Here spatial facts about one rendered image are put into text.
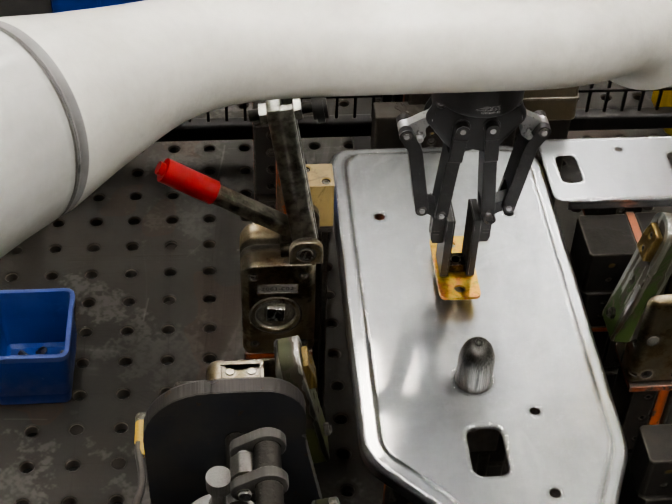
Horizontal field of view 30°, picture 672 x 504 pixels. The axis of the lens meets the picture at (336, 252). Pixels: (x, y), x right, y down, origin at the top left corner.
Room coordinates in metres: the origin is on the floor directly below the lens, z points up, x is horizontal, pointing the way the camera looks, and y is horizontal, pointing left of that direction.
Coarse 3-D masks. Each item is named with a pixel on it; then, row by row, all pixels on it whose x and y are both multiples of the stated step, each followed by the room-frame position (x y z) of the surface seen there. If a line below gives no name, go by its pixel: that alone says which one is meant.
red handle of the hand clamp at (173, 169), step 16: (160, 176) 0.81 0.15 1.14; (176, 176) 0.81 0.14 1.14; (192, 176) 0.82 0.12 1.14; (208, 176) 0.83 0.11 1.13; (192, 192) 0.81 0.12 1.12; (208, 192) 0.81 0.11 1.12; (224, 192) 0.82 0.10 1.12; (224, 208) 0.82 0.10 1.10; (240, 208) 0.82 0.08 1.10; (256, 208) 0.82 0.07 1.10; (272, 208) 0.83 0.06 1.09; (272, 224) 0.82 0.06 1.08; (288, 224) 0.82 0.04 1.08
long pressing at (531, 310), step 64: (384, 192) 0.96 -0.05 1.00; (384, 256) 0.87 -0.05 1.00; (512, 256) 0.88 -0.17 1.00; (384, 320) 0.79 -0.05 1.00; (448, 320) 0.79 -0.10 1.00; (512, 320) 0.79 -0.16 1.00; (576, 320) 0.80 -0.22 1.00; (384, 384) 0.71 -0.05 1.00; (448, 384) 0.71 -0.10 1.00; (512, 384) 0.72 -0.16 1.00; (576, 384) 0.72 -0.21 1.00; (384, 448) 0.64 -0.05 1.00; (448, 448) 0.64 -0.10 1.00; (512, 448) 0.65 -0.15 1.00; (576, 448) 0.65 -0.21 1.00
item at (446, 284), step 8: (456, 240) 0.88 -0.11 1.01; (432, 248) 0.87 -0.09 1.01; (456, 248) 0.87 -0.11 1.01; (432, 256) 0.86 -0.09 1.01; (456, 256) 0.85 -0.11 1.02; (456, 264) 0.84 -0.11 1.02; (464, 264) 0.84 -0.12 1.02; (456, 272) 0.84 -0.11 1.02; (464, 272) 0.84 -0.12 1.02; (440, 280) 0.83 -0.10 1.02; (448, 280) 0.83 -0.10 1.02; (456, 280) 0.83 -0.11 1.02; (464, 280) 0.83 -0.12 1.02; (472, 280) 0.83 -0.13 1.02; (440, 288) 0.81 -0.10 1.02; (448, 288) 0.82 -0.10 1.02; (464, 288) 0.82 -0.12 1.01; (472, 288) 0.82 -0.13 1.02; (440, 296) 0.81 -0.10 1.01; (448, 296) 0.80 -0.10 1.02; (456, 296) 0.80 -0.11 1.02; (464, 296) 0.81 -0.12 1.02; (472, 296) 0.81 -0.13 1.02
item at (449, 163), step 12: (456, 132) 0.82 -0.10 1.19; (468, 132) 0.82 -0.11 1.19; (444, 144) 0.85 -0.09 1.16; (456, 144) 0.83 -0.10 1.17; (444, 156) 0.84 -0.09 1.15; (456, 156) 0.83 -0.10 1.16; (444, 168) 0.83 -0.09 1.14; (456, 168) 0.83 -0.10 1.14; (444, 180) 0.83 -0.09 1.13; (444, 192) 0.83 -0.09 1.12; (444, 204) 0.83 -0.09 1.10; (444, 216) 0.83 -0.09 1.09
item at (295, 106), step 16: (256, 112) 0.82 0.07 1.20; (272, 112) 0.81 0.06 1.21; (288, 112) 0.81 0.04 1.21; (304, 112) 0.83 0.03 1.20; (320, 112) 0.82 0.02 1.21; (272, 128) 0.81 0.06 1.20; (288, 128) 0.81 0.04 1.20; (288, 144) 0.81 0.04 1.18; (288, 160) 0.81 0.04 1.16; (304, 160) 0.84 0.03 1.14; (288, 176) 0.81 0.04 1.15; (304, 176) 0.81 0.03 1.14; (288, 192) 0.81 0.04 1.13; (304, 192) 0.81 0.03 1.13; (288, 208) 0.81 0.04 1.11; (304, 208) 0.81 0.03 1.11; (304, 224) 0.81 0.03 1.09
